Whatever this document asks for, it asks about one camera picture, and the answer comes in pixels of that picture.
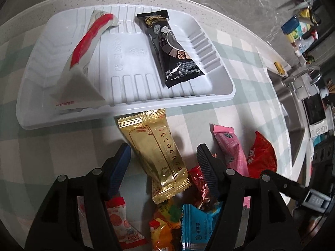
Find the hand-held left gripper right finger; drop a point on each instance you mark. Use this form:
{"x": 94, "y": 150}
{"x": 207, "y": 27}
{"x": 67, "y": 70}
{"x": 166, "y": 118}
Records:
{"x": 208, "y": 170}

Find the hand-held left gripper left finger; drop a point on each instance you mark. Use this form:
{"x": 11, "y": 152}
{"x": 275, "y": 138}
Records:
{"x": 121, "y": 166}

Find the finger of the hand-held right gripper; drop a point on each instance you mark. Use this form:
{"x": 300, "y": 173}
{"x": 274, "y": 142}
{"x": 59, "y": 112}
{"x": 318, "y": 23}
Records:
{"x": 290, "y": 188}

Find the brown red snack packet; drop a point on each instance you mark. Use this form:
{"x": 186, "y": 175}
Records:
{"x": 199, "y": 185}

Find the pink snack packet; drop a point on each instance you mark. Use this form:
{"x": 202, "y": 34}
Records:
{"x": 230, "y": 146}

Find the gold snack packet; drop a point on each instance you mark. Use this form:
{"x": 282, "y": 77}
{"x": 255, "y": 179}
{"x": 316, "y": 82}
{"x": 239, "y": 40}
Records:
{"x": 151, "y": 146}

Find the white packet with orange circles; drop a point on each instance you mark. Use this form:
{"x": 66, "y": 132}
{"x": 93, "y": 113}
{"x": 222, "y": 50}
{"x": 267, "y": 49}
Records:
{"x": 120, "y": 222}

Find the blue snack packet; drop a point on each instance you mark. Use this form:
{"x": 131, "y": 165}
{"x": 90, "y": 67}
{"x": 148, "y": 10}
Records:
{"x": 199, "y": 227}

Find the orange snack packet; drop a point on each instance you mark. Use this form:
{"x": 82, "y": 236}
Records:
{"x": 162, "y": 234}

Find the white plastic tray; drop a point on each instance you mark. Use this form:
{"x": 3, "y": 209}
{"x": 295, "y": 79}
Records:
{"x": 125, "y": 65}

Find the green yellow snack packet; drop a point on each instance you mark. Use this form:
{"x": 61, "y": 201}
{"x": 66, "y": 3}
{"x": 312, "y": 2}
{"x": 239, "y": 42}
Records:
{"x": 170, "y": 211}

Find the steel sink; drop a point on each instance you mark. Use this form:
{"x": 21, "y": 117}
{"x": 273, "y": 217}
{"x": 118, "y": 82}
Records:
{"x": 290, "y": 115}

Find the white device with screen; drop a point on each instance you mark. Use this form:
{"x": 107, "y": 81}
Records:
{"x": 315, "y": 115}

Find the metal faucet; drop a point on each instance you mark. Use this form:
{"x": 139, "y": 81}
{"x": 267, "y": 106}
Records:
{"x": 306, "y": 75}

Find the small yellow object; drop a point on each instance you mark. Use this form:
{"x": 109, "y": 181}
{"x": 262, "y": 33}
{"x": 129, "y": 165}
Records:
{"x": 279, "y": 68}

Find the black snack packet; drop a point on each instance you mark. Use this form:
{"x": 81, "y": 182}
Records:
{"x": 172, "y": 52}

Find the red white striped snack packet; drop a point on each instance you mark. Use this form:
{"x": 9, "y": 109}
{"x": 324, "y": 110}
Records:
{"x": 89, "y": 36}

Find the blue carton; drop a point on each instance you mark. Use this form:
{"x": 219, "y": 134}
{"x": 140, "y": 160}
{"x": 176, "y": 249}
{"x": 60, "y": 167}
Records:
{"x": 290, "y": 25}

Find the yellow bottle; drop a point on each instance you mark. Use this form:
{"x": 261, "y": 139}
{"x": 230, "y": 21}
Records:
{"x": 305, "y": 13}

